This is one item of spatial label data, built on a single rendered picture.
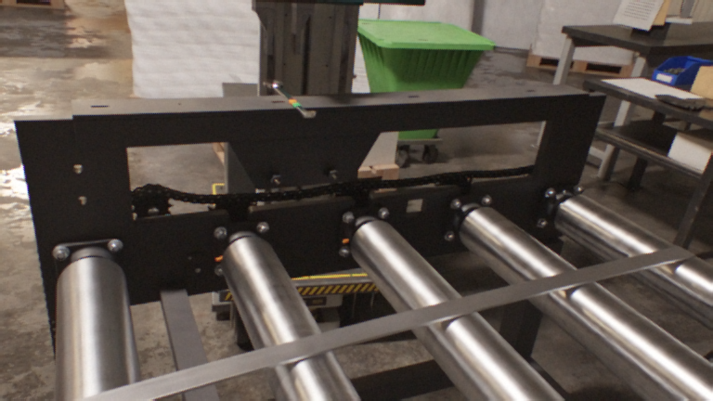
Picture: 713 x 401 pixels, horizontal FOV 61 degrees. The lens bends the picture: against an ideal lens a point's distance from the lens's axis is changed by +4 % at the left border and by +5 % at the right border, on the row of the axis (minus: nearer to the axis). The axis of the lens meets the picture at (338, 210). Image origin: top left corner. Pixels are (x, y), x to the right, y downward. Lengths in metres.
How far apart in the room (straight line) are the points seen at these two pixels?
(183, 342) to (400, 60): 2.85
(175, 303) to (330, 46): 1.22
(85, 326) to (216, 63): 3.72
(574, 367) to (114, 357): 1.96
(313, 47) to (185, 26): 2.51
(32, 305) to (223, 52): 2.51
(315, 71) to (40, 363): 1.43
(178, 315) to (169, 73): 3.59
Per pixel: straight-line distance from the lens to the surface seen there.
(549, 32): 7.92
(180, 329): 1.18
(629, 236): 1.52
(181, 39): 4.62
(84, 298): 1.07
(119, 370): 0.93
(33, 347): 2.49
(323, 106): 1.21
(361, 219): 1.34
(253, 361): 0.89
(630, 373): 1.16
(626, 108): 4.37
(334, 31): 2.12
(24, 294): 2.79
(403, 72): 3.78
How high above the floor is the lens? 1.52
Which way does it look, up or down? 27 degrees down
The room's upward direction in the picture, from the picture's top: 5 degrees clockwise
